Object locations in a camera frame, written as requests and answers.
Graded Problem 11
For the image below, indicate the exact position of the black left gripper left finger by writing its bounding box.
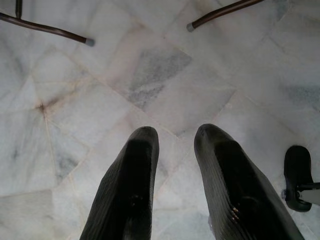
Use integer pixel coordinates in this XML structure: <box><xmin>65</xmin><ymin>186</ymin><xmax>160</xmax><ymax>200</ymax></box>
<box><xmin>79</xmin><ymin>126</ymin><xmax>161</xmax><ymax>240</ymax></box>

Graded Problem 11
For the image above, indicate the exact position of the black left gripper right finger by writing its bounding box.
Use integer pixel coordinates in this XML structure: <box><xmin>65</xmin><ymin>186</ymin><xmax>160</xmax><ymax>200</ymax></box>
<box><xmin>193</xmin><ymin>123</ymin><xmax>306</xmax><ymax>240</ymax></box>

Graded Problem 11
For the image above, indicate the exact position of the black robot foot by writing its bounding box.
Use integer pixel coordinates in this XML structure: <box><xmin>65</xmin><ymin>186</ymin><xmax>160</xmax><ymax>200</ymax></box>
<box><xmin>283</xmin><ymin>145</ymin><xmax>313</xmax><ymax>213</ymax></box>

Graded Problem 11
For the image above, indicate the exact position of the black metal table leg frame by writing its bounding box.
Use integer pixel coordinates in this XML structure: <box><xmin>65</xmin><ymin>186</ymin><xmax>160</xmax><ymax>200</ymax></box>
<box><xmin>186</xmin><ymin>0</ymin><xmax>266</xmax><ymax>33</ymax></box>
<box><xmin>0</xmin><ymin>0</ymin><xmax>96</xmax><ymax>48</ymax></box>

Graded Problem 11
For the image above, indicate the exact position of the grey robot leg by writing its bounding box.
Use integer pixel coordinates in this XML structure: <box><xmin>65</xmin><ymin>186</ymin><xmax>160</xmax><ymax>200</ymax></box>
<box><xmin>296</xmin><ymin>181</ymin><xmax>320</xmax><ymax>204</ymax></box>

